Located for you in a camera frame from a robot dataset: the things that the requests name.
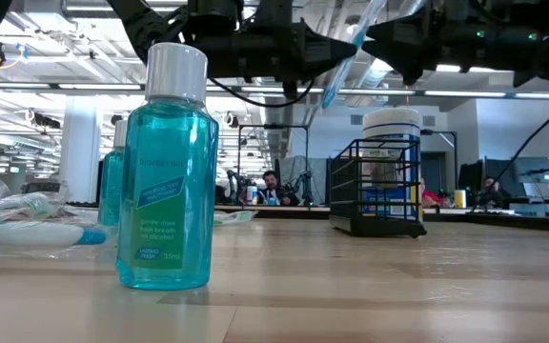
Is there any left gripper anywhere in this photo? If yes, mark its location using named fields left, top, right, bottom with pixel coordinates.
left=186, top=0, right=357, bottom=101

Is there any dark computer monitor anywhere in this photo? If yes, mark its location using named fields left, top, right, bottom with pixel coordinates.
left=457, top=159, right=486, bottom=195

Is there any wide computer monitor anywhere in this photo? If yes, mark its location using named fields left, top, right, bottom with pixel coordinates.
left=485, top=156, right=549, bottom=200

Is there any ribbed silver ventilation duct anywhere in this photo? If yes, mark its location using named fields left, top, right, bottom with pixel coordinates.
left=257, top=94, right=299, bottom=161

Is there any white building column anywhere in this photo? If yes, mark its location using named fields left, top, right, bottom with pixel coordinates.
left=58, top=105, right=103, bottom=204

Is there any black table frame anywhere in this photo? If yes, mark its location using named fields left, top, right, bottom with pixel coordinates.
left=63, top=201, right=549, bottom=235

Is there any person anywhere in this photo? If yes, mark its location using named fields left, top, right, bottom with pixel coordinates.
left=477, top=175, right=515, bottom=209
left=256, top=170, right=300, bottom=208
left=418, top=177, right=449, bottom=210

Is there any white blue toothbrush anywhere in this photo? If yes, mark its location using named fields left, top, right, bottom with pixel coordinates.
left=0, top=220, right=110, bottom=248

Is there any white wipes canister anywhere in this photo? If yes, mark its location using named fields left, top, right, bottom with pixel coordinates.
left=361, top=106, right=423, bottom=221

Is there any black wire rack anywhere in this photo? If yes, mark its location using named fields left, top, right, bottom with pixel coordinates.
left=328, top=137, right=429, bottom=239

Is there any teal mouthwash bottle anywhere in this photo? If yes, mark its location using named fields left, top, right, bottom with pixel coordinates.
left=115, top=42, right=220, bottom=292
left=97, top=118, right=130, bottom=228

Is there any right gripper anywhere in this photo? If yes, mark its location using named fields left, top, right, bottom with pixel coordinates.
left=362, top=0, right=536, bottom=90

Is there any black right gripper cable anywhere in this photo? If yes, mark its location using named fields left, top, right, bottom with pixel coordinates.
left=472, top=78, right=549, bottom=212

